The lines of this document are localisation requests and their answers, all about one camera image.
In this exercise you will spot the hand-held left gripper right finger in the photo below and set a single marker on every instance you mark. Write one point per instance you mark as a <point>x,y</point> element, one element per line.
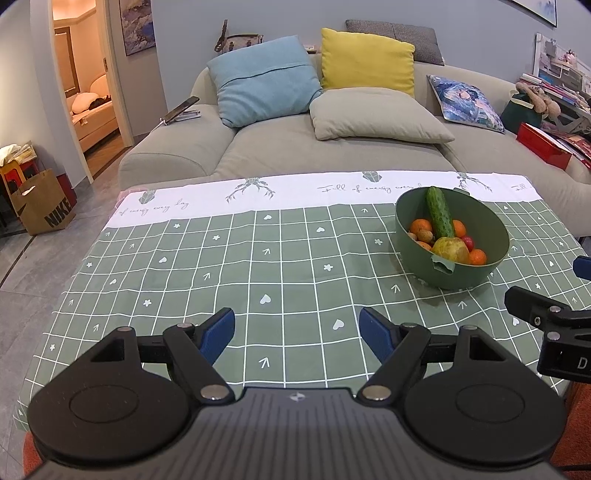
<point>374,330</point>

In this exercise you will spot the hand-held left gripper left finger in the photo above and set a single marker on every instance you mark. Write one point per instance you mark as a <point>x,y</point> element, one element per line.
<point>219,330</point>

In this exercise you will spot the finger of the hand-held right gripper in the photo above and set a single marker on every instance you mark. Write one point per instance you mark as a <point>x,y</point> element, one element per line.
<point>584,267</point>
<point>528,304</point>

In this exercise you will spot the green colander bowl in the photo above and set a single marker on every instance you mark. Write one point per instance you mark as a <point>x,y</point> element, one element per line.
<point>461,277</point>

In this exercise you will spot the yellow green pear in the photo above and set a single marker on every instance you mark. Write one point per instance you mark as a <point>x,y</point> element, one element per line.
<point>450,250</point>

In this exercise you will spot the orange tangerine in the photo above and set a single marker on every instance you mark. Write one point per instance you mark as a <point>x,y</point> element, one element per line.
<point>478,257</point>
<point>420,225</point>
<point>460,229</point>

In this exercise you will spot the orange red cloth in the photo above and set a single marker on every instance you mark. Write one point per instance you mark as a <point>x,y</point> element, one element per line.
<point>575,415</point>

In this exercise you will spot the small red fruit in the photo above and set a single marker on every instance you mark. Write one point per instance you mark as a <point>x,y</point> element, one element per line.
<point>468,242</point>

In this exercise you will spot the green checked tablecloth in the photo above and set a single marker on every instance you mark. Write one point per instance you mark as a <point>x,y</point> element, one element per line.
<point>277,258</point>

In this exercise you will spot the brown kiwi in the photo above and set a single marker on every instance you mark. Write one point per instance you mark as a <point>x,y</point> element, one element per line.
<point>425,236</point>

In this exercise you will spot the colourful magazine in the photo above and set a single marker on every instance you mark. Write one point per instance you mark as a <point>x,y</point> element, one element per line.
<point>575,143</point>

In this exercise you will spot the green cucumber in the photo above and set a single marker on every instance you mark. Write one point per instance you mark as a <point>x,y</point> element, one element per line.
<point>441,212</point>

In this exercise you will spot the red box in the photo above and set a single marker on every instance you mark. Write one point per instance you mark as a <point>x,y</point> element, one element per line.
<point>540,145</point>

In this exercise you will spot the dark green bag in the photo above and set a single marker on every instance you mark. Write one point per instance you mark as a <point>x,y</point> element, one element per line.
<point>517,115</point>

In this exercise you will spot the tan plush toy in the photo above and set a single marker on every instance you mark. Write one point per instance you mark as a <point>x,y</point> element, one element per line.
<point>542,101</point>

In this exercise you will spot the stack of books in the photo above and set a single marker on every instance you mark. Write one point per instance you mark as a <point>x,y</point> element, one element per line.
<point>558,87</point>

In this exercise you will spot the grey sofa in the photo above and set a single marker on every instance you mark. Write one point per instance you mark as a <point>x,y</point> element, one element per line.
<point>277,152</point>

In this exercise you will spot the blue printed cushion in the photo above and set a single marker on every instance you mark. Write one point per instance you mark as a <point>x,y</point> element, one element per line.
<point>464,104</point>

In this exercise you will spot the white picture board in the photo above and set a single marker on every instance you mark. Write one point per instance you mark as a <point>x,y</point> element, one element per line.
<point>561,60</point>

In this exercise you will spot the beige cushion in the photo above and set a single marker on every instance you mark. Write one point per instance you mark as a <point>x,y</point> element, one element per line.
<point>378,115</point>

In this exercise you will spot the brown paper bag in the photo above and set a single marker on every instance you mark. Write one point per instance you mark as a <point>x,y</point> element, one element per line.
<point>44,205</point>

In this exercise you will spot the black smartphone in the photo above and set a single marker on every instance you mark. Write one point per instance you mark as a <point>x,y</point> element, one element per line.
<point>180,110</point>

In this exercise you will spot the beige sofa in doorway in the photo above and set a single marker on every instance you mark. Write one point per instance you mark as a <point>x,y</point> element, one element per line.
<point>94,115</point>

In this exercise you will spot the light blue pillow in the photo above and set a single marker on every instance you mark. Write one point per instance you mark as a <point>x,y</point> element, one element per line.
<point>263,81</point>

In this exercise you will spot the red plastic stool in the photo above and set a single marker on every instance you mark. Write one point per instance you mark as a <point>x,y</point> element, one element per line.
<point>16,173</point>

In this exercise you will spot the yellow pillow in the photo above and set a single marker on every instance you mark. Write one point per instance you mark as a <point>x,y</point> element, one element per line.
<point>369,60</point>

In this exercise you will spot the dark grey checked pillow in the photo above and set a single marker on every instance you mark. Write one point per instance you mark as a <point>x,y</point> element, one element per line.
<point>415,34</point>

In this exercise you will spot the grey handbag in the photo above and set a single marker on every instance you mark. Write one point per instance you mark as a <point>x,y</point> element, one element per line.
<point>238,41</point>

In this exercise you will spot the framed wall picture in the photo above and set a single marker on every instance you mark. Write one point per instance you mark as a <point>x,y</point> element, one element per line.
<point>538,9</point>

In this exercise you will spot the blue wall painting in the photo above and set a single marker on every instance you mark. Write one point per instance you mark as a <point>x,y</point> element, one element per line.
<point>138,25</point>

